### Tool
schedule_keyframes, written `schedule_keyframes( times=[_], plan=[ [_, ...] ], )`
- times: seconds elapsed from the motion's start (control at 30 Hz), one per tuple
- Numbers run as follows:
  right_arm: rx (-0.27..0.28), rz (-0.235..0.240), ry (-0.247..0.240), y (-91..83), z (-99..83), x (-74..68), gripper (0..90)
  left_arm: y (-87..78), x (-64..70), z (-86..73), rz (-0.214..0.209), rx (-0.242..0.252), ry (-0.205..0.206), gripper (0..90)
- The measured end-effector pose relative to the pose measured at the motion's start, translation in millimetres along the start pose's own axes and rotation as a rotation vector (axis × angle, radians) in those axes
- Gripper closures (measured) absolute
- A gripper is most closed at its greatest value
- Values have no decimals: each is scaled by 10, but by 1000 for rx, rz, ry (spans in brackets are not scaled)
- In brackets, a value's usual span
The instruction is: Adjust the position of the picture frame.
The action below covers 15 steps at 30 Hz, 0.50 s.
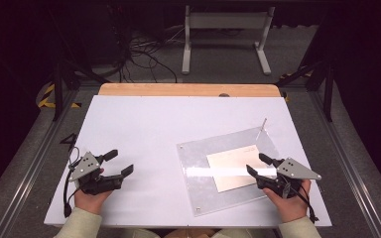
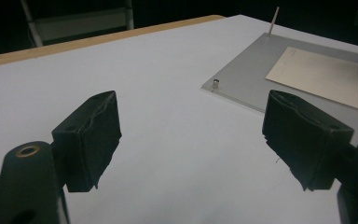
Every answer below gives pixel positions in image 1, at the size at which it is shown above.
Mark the clear acrylic frame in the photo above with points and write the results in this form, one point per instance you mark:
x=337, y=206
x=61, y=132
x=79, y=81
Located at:
x=198, y=185

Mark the thin metal pin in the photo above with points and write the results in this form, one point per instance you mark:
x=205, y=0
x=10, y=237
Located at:
x=263, y=125

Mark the black tripod stand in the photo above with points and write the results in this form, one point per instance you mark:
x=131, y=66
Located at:
x=58, y=86
x=327, y=89

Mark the cream paper card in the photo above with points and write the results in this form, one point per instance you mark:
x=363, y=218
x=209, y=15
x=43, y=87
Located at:
x=231, y=183

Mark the yellow black floor tape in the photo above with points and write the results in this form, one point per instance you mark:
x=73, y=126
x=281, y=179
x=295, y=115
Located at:
x=292, y=75
x=48, y=97

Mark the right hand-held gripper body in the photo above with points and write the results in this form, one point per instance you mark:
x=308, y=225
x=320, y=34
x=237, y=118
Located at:
x=294, y=169

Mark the white metal stand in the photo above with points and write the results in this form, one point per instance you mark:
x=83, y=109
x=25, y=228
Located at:
x=187, y=49

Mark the aluminium floor rail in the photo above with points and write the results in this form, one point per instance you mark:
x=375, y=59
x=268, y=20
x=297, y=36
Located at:
x=347, y=172
x=29, y=172

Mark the wooden table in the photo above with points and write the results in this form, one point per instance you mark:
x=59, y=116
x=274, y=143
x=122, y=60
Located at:
x=188, y=89

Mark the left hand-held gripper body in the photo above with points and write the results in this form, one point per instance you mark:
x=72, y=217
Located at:
x=85, y=165

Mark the person's left hand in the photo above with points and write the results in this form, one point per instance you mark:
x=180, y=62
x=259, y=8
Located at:
x=89, y=203

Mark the person's right hand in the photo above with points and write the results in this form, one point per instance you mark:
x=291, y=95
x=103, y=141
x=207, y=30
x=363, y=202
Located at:
x=292, y=206

